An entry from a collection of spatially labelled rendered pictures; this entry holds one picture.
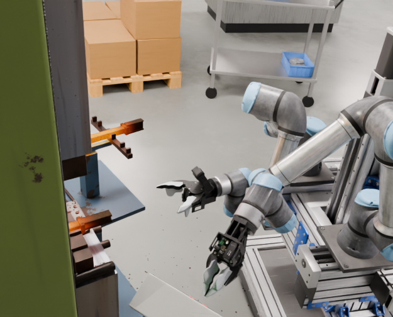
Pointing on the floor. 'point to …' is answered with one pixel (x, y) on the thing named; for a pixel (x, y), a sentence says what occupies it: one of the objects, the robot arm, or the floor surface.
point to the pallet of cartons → (132, 43)
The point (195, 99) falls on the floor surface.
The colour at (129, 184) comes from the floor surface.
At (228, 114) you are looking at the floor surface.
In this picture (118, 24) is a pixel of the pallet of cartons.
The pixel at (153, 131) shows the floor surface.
